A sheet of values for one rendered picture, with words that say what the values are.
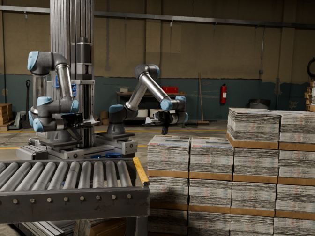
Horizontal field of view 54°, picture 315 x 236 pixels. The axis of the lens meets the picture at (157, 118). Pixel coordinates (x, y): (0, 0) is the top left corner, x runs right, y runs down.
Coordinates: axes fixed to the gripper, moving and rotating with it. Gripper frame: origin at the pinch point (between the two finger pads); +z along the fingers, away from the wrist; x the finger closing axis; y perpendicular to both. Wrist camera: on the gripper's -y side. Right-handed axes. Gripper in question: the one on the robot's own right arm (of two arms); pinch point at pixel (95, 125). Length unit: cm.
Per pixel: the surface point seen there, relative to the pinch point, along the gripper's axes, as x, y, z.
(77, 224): 40, -58, -6
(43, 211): -36, -43, -45
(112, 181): -40, -36, -14
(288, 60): 307, 224, 778
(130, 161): -12.4, -25.9, 12.6
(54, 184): -31, -32, -38
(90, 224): 24, -58, -3
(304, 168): -55, -51, 115
